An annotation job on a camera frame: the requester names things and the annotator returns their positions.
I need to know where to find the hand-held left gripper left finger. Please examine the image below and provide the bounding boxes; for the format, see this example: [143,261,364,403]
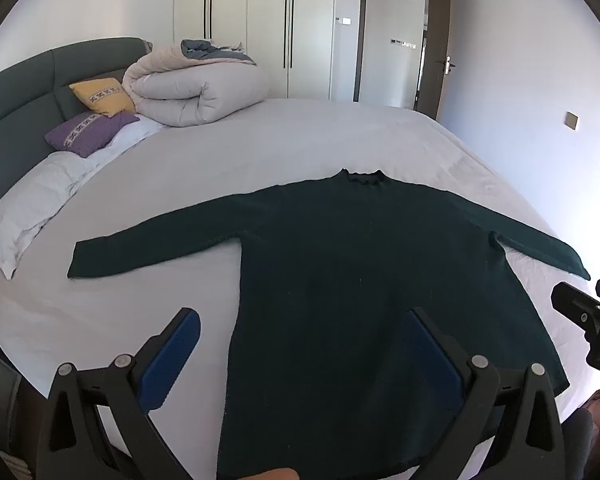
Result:
[36,307,202,480]

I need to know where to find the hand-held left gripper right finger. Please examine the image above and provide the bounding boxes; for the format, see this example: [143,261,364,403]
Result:
[402,307,566,480]

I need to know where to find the dark green sweater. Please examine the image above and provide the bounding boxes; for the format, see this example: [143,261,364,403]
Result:
[67,167,592,480]

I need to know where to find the person's left hand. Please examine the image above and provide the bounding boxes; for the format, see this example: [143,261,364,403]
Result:
[254,467,300,480]

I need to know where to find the white pillow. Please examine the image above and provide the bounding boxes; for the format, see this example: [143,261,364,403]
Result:
[87,114,167,161]
[0,149,108,281]

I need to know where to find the purple patterned cushion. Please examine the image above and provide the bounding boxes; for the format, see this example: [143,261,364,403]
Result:
[45,111,141,157]

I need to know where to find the rolled white duvet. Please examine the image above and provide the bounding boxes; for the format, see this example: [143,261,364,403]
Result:
[122,39,271,128]

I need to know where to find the yellow patterned cushion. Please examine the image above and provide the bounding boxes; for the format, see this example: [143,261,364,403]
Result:
[69,77,138,117]

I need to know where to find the brown door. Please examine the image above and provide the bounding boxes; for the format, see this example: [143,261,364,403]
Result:
[414,0,456,122]

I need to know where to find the dark green headboard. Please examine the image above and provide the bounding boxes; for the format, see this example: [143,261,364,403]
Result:
[0,36,153,231]

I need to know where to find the white wardrobe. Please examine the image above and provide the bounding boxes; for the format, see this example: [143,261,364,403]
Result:
[172,0,363,103]

